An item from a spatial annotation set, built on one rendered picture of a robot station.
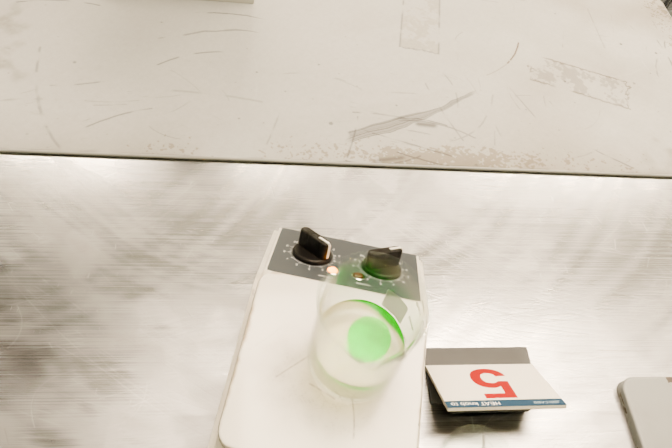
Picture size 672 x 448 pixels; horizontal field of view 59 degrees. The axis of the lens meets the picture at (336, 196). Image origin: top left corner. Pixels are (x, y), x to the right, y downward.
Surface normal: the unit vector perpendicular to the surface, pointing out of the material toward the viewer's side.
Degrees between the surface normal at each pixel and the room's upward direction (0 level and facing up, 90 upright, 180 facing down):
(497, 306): 0
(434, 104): 0
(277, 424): 0
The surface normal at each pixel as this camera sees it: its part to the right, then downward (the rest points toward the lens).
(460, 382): 0.06, -0.97
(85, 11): 0.12, -0.59
